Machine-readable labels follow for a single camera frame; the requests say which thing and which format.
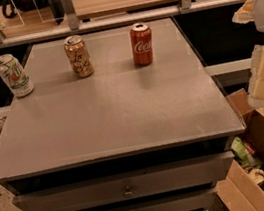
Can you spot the red coke can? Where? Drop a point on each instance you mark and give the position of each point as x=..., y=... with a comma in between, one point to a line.
x=141, y=41

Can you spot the gold soda can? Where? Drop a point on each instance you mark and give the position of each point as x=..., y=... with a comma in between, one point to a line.
x=78, y=56

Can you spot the white green 7up can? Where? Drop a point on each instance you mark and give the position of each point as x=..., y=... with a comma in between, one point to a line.
x=14, y=76

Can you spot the cardboard box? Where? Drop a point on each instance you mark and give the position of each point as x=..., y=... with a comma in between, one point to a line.
x=237, y=191

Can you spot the green snack bag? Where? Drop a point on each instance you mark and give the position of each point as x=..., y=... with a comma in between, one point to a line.
x=242, y=154

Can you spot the grey drawer cabinet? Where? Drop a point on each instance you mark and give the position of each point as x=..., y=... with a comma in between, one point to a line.
x=73, y=144

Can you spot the top drawer brass knob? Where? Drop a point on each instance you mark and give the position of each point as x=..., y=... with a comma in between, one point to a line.
x=128, y=191

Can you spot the middle metal bracket post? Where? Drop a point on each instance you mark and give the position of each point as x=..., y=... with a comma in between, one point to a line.
x=70, y=12

